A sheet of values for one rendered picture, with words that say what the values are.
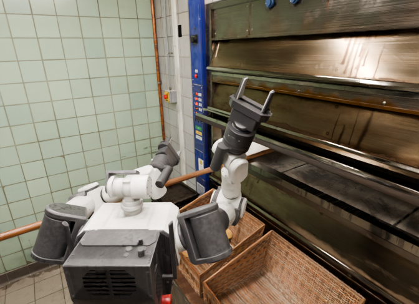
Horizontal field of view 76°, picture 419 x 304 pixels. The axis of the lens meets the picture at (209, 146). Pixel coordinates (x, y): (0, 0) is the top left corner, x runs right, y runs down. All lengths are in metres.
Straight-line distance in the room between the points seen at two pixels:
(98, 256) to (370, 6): 1.14
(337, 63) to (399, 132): 0.34
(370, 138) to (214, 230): 0.69
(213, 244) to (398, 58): 0.83
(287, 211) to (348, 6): 0.98
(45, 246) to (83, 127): 1.73
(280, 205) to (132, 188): 1.00
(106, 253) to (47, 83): 1.90
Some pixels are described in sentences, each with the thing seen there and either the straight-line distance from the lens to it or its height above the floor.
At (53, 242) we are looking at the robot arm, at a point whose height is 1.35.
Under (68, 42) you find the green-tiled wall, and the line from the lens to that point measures 2.47.
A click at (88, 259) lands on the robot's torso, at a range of 0.72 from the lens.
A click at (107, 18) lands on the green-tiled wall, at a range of 2.53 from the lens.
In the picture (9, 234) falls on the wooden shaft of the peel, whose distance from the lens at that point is 1.33.
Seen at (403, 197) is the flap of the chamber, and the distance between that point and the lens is 1.01.
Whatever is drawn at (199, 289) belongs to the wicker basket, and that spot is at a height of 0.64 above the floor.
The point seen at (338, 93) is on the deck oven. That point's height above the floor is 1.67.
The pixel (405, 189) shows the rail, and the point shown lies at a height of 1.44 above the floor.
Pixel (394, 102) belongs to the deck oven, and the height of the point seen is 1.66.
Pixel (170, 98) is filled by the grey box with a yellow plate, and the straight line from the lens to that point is 2.34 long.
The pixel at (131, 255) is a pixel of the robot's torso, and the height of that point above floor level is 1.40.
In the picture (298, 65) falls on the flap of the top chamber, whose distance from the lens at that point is 1.31.
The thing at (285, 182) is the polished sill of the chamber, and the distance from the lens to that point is 1.49.
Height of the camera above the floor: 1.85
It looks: 20 degrees down
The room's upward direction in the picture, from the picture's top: 1 degrees counter-clockwise
